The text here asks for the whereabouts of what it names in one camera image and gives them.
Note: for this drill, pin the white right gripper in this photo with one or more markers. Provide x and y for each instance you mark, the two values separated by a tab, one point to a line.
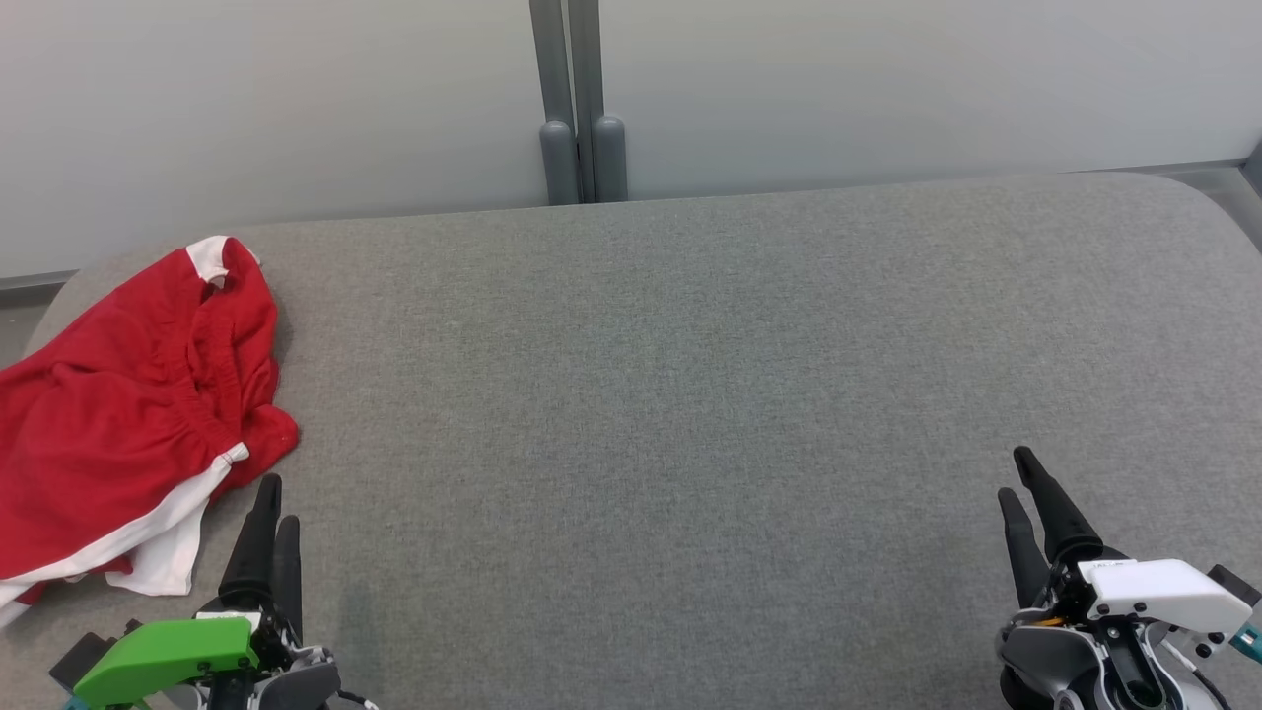
1163	592

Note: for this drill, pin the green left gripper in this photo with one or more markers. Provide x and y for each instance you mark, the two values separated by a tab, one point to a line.
168	656

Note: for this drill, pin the red shorts with white trim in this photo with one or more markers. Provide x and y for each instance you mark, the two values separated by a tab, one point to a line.
118	414

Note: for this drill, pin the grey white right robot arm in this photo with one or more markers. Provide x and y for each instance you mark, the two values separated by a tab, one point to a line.
1045	661

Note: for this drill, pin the white partition panel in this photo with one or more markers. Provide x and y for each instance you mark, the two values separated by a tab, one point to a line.
266	108
917	89

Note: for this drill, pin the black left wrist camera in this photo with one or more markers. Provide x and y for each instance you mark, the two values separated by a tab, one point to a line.
84	659

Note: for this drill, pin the grey partition post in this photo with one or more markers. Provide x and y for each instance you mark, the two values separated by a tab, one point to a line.
609	158
559	163

